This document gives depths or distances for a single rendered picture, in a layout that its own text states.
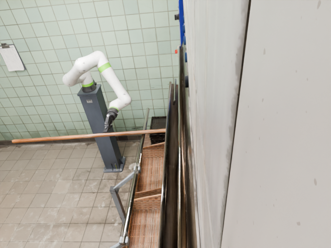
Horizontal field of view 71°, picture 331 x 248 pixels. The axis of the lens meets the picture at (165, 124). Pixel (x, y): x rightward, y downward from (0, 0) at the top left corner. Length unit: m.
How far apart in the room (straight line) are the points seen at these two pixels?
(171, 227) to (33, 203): 2.53
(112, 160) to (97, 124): 0.60
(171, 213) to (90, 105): 1.79
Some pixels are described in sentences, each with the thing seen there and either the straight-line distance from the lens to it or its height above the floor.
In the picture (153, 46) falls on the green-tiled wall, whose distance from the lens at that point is 2.82.
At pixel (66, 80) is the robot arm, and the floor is 1.42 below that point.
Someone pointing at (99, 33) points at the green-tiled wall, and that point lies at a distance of 2.89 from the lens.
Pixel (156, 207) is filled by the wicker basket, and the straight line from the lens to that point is 2.06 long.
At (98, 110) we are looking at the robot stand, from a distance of 2.64.
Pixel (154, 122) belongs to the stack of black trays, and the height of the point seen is 0.83.
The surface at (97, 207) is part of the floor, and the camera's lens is 2.98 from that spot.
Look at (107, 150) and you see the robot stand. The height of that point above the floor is 0.38.
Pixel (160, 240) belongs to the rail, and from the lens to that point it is 1.01.
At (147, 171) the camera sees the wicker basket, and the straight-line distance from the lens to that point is 2.35.
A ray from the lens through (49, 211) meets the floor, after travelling 3.22.
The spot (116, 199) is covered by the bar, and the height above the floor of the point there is 0.85.
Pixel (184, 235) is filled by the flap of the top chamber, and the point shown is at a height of 1.73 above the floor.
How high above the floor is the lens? 2.35
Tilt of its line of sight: 38 degrees down
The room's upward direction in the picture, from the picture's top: 7 degrees counter-clockwise
